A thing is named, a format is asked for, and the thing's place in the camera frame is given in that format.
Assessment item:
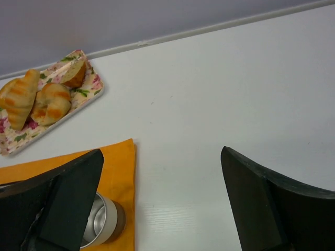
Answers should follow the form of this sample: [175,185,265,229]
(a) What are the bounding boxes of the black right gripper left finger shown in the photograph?
[1,150,104,250]

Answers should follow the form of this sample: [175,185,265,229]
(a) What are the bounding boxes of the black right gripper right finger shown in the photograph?
[221,146,334,250]

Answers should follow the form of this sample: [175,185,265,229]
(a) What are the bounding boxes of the long croissant bread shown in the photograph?
[1,69,40,131]

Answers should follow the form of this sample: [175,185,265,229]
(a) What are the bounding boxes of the curled croissant bread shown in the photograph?
[30,83,71,126]

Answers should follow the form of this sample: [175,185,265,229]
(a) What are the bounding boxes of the cut bread roll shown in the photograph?
[60,59,86,88]

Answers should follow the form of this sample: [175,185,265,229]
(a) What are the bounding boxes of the small metal cup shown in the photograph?
[80,193,127,249]

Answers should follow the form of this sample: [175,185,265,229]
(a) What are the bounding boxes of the orange cloth placemat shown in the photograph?
[1,139,137,250]

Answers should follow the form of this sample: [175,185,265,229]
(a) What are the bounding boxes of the floral rectangular tray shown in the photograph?
[1,50,104,156]

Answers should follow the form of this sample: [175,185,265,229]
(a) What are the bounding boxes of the aluminium table edge rail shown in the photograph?
[1,1,332,79]

